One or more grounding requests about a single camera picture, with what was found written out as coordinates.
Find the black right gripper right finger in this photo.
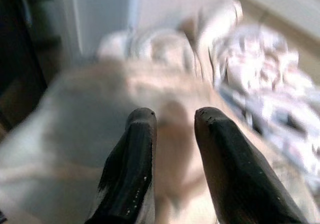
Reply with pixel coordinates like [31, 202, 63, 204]
[194, 106, 307, 224]

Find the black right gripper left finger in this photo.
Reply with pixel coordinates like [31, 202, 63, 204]
[86, 107, 158, 224]

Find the beige cloth garment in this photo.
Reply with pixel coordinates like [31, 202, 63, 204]
[0, 58, 320, 224]

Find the white patterned cloth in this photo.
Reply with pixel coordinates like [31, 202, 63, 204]
[212, 26, 320, 192]

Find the dark furniture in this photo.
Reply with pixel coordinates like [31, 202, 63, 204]
[0, 0, 63, 134]

